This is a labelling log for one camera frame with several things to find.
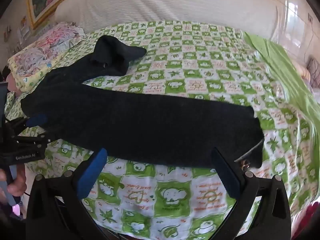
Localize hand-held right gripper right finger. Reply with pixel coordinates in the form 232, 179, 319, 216
211, 148, 292, 240

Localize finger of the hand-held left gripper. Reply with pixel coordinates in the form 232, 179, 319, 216
14, 134, 54, 151
5, 114, 48, 133

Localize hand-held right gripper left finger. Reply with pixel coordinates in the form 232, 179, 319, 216
26, 148, 108, 240

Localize black pants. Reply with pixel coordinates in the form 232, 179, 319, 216
20, 35, 265, 168

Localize person's left hand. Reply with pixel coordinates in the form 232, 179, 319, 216
0, 164, 27, 197

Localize floral quilt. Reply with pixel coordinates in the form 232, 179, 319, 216
7, 22, 87, 92

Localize red cloth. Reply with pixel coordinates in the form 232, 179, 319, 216
292, 200, 320, 240

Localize green checked bed sheet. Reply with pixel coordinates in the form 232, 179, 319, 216
5, 20, 320, 240

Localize gold framed painting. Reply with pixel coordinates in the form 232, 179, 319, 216
26, 0, 97, 29

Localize plain green blanket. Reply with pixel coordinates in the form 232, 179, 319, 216
244, 32, 320, 145

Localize white padded headboard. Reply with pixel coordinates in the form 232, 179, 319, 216
54, 0, 310, 45

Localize wall papers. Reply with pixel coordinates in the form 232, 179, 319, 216
16, 26, 32, 40

